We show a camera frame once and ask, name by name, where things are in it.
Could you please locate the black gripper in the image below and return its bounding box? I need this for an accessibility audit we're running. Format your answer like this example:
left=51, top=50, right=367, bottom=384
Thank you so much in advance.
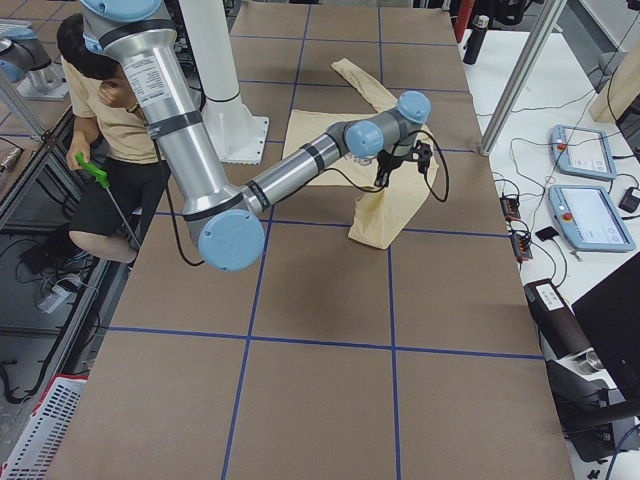
left=374, top=140, right=431, bottom=187

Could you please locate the beige printed t-shirt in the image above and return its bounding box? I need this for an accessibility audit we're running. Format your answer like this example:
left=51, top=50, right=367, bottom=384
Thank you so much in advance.
left=283, top=58, right=439, bottom=249

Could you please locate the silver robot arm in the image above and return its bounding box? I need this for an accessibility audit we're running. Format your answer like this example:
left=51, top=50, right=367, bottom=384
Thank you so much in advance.
left=83, top=1, right=431, bottom=271

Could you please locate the black water bottle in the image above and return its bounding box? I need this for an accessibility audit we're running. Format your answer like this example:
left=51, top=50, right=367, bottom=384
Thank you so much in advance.
left=463, top=15, right=490, bottom=65

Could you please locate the red fire extinguisher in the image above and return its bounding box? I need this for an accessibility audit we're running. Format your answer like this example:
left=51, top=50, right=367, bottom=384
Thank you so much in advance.
left=453, top=0, right=475, bottom=43

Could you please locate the upper teach pendant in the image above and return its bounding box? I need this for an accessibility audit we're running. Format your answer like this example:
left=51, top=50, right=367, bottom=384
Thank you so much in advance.
left=549, top=124, right=617, bottom=181

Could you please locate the teach pendant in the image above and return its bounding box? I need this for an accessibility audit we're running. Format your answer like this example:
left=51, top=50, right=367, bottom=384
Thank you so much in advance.
left=549, top=124, right=617, bottom=181
left=547, top=185, right=636, bottom=252

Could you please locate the lower teach pendant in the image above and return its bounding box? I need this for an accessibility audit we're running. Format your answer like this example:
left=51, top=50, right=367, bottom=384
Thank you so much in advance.
left=547, top=185, right=636, bottom=252

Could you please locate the brown paper table cover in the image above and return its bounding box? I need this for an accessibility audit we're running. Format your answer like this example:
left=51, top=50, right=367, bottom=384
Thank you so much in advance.
left=49, top=2, right=573, bottom=479

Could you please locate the black device with label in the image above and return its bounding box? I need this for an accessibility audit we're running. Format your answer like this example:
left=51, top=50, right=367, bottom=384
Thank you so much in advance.
left=523, top=279, right=591, bottom=358

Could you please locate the black monitor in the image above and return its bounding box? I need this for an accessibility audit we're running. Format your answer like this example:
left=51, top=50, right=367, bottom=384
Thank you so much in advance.
left=572, top=255, right=640, bottom=399

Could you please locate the seated person beige shirt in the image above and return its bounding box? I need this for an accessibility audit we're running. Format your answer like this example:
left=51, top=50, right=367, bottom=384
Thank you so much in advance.
left=57, top=13, right=169, bottom=264

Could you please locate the white power strip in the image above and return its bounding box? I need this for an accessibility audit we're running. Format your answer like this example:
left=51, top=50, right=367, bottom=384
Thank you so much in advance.
left=36, top=281, right=78, bottom=314

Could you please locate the white plastic basket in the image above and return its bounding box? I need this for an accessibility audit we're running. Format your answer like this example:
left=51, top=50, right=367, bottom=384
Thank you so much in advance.
left=1, top=374, right=87, bottom=479

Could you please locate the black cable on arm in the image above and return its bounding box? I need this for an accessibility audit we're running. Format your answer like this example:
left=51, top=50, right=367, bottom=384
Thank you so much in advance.
left=319, top=132, right=450, bottom=204

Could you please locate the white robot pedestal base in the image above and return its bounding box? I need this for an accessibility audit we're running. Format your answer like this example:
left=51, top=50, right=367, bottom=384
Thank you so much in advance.
left=179, top=0, right=269, bottom=165

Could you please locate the aluminium frame post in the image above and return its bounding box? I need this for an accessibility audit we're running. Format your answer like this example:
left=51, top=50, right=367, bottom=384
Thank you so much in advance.
left=478, top=0, right=567, bottom=157

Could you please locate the green handled grabber tool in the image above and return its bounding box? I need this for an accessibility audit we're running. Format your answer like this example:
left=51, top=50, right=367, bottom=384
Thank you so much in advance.
left=74, top=153, right=142, bottom=250

